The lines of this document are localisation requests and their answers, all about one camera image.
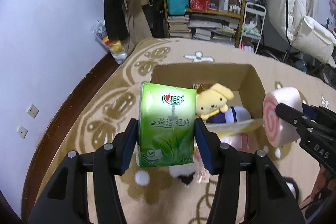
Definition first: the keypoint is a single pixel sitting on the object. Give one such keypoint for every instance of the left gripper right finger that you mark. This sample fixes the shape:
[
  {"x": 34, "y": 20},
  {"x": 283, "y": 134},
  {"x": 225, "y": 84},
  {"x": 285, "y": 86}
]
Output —
[{"x": 268, "y": 198}]

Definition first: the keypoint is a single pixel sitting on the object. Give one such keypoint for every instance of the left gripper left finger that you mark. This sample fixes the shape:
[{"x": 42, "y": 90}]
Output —
[{"x": 65, "y": 199}]

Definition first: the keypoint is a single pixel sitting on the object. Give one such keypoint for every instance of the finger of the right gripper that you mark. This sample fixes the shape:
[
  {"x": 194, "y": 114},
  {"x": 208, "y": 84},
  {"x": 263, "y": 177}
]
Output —
[
  {"x": 321, "y": 115},
  {"x": 301, "y": 122}
]

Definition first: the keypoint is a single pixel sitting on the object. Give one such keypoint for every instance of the pink swirl roll squishy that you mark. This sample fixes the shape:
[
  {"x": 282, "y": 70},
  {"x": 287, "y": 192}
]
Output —
[{"x": 278, "y": 131}]

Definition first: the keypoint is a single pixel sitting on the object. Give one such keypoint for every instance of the white black fluffy plush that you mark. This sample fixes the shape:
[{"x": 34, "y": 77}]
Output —
[{"x": 184, "y": 172}]

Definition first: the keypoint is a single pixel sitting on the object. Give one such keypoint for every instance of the yellow dog plush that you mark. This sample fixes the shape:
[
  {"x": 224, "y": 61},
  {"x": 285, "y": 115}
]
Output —
[{"x": 213, "y": 100}]

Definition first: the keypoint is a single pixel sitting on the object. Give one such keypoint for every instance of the green tissue pack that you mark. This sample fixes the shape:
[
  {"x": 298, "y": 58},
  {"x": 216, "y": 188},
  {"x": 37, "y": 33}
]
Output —
[{"x": 166, "y": 125}]

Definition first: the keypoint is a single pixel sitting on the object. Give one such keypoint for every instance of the pink plastic-wrapped roll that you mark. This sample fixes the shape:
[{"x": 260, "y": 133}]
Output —
[{"x": 238, "y": 141}]

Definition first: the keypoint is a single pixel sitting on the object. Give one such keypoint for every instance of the pink plush toy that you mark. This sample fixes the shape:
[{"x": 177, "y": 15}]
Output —
[{"x": 234, "y": 114}]

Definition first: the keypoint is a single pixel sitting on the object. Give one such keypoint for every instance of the cardboard box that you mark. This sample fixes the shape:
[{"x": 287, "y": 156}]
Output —
[{"x": 242, "y": 79}]

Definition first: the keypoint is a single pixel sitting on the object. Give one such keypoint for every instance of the white metal cart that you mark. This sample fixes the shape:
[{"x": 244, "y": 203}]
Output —
[{"x": 252, "y": 27}]

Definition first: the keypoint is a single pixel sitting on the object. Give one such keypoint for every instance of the white duvet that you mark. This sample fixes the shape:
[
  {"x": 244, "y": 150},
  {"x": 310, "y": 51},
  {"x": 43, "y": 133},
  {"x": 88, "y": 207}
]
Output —
[{"x": 291, "y": 20}]

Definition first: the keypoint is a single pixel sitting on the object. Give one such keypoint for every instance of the stack of books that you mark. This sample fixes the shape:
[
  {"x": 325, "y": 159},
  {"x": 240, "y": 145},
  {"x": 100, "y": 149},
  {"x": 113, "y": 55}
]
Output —
[{"x": 179, "y": 26}]

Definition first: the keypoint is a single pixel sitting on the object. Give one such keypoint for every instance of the plastic bag of toys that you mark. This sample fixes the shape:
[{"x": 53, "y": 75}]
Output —
[{"x": 114, "y": 47}]

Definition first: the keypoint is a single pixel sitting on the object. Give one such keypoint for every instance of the beige coat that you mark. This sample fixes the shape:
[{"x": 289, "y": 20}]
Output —
[{"x": 136, "y": 23}]

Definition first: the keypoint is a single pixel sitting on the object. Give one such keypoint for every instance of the white wall socket lower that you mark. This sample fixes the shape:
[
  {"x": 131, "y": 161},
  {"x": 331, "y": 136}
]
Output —
[{"x": 22, "y": 132}]

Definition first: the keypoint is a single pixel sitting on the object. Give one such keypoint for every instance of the white wall socket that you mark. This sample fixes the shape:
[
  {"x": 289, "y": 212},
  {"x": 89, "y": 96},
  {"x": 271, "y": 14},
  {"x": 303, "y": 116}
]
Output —
[
  {"x": 22, "y": 132},
  {"x": 33, "y": 111}
]

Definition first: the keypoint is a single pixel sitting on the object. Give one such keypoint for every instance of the white wall socket upper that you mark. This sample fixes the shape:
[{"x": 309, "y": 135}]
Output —
[{"x": 33, "y": 111}]

